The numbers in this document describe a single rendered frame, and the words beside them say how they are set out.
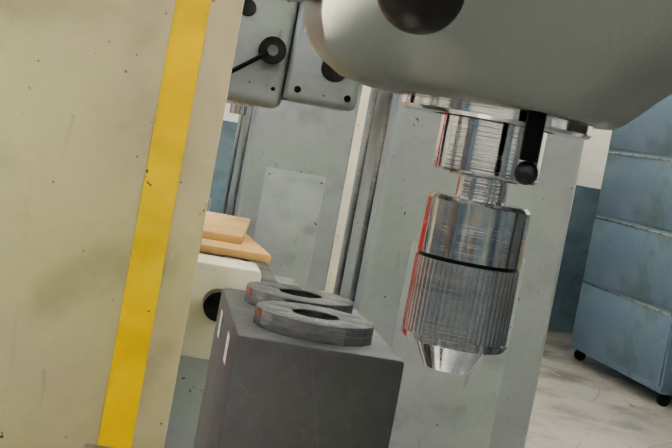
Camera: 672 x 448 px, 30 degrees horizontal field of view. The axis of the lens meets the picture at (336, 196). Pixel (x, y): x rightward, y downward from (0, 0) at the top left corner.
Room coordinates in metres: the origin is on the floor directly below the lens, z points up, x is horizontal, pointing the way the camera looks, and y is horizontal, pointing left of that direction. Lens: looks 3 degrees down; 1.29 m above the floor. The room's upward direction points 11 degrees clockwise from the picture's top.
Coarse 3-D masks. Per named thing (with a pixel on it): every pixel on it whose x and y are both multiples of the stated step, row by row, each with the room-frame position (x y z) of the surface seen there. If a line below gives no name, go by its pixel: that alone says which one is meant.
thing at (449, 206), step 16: (432, 192) 0.55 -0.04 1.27; (432, 208) 0.55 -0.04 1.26; (448, 208) 0.54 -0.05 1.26; (464, 208) 0.54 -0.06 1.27; (480, 208) 0.54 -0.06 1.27; (496, 208) 0.54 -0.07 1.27; (512, 208) 0.54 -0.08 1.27; (480, 224) 0.53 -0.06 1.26; (496, 224) 0.54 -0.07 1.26; (512, 224) 0.54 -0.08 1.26; (528, 224) 0.55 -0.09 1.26
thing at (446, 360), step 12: (420, 348) 0.55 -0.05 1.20; (432, 348) 0.55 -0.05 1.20; (444, 348) 0.54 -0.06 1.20; (432, 360) 0.55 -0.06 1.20; (444, 360) 0.55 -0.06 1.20; (456, 360) 0.54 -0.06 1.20; (468, 360) 0.55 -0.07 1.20; (480, 360) 0.55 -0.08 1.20; (456, 372) 0.55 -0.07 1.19; (468, 372) 0.55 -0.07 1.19
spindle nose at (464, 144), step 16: (448, 128) 0.55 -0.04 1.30; (464, 128) 0.54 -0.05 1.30; (480, 128) 0.54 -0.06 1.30; (496, 128) 0.53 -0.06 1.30; (512, 128) 0.54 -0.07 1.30; (448, 144) 0.54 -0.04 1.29; (464, 144) 0.54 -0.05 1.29; (480, 144) 0.54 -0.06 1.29; (496, 144) 0.53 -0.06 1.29; (512, 144) 0.54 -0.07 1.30; (544, 144) 0.55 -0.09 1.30; (448, 160) 0.54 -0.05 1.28; (464, 160) 0.54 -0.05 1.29; (480, 160) 0.54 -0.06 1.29; (496, 160) 0.53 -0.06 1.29; (512, 160) 0.54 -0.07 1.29; (496, 176) 0.53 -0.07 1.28; (512, 176) 0.54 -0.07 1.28
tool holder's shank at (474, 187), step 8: (464, 176) 0.55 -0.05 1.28; (472, 176) 0.54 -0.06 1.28; (480, 176) 0.54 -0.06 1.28; (456, 184) 0.56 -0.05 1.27; (464, 184) 0.55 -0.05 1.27; (472, 184) 0.55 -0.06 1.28; (480, 184) 0.55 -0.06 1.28; (488, 184) 0.55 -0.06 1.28; (496, 184) 0.55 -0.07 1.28; (504, 184) 0.55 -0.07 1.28; (456, 192) 0.56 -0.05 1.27; (464, 192) 0.55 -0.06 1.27; (472, 192) 0.55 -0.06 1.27; (480, 192) 0.55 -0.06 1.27; (488, 192) 0.55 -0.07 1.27; (496, 192) 0.55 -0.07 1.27; (504, 192) 0.55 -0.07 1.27; (480, 200) 0.55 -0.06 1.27; (488, 200) 0.55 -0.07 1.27; (496, 200) 0.55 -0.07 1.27; (504, 200) 0.55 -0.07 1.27
